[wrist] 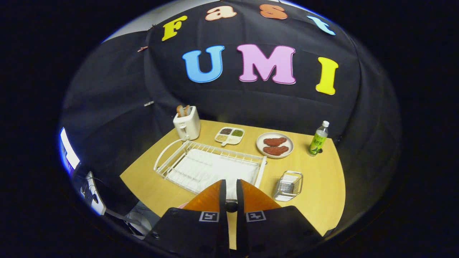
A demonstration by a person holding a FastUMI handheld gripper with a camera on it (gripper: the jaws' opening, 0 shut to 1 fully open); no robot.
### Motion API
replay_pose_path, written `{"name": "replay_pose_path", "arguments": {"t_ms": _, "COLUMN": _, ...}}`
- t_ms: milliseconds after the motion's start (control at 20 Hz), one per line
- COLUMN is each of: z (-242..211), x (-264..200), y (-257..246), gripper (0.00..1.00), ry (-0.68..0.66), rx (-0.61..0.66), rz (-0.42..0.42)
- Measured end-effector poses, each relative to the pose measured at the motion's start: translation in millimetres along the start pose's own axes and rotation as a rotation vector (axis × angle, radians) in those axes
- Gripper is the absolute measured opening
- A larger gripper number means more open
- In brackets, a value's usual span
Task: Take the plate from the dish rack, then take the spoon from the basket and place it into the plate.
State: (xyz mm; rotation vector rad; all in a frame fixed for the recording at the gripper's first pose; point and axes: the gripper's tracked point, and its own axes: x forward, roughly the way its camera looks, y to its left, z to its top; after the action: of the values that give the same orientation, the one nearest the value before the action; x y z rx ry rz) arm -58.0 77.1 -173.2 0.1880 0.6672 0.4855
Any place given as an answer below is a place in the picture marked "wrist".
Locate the white toaster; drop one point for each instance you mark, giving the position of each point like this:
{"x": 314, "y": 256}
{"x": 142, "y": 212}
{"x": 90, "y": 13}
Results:
{"x": 188, "y": 125}

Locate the white drain mat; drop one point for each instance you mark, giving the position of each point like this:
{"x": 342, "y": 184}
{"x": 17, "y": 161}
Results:
{"x": 208, "y": 168}

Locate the white divided condiment tray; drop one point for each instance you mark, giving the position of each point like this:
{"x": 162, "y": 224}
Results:
{"x": 229, "y": 136}

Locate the pink backdrop clip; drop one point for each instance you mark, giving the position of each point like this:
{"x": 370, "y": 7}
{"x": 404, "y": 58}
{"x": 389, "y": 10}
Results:
{"x": 142, "y": 48}

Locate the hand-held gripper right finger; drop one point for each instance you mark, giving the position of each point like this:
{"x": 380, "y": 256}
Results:
{"x": 240, "y": 229}

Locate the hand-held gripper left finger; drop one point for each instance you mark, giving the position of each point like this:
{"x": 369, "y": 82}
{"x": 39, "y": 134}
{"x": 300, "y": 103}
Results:
{"x": 223, "y": 229}

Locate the green drink bottle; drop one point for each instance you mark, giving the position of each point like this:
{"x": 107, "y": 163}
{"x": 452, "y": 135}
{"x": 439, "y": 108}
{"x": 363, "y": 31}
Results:
{"x": 317, "y": 143}

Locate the white device box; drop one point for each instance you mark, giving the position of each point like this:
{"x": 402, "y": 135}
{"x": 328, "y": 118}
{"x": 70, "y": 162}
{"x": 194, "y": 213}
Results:
{"x": 95, "y": 193}

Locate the red meat piece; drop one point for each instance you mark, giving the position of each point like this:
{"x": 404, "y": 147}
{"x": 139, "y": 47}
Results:
{"x": 276, "y": 150}
{"x": 275, "y": 141}

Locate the silver backdrop clip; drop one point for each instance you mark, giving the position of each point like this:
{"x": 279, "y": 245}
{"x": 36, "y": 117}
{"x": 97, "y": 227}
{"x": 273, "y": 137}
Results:
{"x": 148, "y": 103}

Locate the toast slice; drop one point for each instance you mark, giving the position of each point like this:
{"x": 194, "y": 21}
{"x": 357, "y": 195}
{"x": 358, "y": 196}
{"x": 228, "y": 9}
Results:
{"x": 180, "y": 111}
{"x": 187, "y": 110}

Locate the white plate with meat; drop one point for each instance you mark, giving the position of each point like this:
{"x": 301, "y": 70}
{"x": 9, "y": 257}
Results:
{"x": 259, "y": 145}

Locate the black backdrop cloth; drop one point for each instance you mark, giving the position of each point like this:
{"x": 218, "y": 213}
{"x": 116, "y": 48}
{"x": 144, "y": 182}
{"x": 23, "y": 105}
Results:
{"x": 229, "y": 100}

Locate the pink plate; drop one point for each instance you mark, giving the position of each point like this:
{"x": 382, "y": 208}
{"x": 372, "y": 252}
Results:
{"x": 183, "y": 206}

